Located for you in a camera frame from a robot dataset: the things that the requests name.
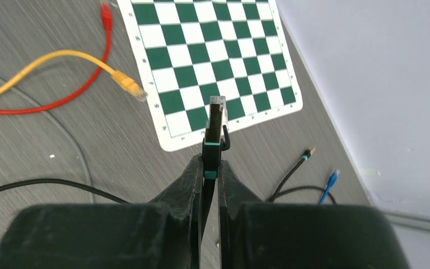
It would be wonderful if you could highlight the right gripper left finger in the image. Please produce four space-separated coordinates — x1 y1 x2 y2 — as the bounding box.
0 155 203 268

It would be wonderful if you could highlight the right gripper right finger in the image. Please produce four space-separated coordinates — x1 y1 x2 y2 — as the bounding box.
218 161 409 268

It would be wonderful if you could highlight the long black ethernet cable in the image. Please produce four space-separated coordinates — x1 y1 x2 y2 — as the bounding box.
0 95 232 242

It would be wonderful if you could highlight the yellow ethernet cable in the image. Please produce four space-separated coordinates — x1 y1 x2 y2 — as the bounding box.
0 49 149 105

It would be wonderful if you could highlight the red ethernet cable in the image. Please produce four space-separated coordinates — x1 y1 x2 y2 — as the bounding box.
0 3 113 116

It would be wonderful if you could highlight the green white chessboard mat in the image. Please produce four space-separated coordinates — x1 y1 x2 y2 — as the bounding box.
118 1 303 152

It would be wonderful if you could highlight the black looped ethernet cable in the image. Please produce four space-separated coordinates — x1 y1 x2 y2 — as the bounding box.
270 185 338 206

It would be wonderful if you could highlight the short black ethernet cable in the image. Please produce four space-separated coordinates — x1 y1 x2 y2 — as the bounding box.
266 147 316 203

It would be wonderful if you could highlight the blue ethernet cable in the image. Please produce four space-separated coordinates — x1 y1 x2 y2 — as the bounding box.
317 169 340 205

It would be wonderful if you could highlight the grey ethernet cable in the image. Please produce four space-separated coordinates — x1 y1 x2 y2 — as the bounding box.
0 66 96 204

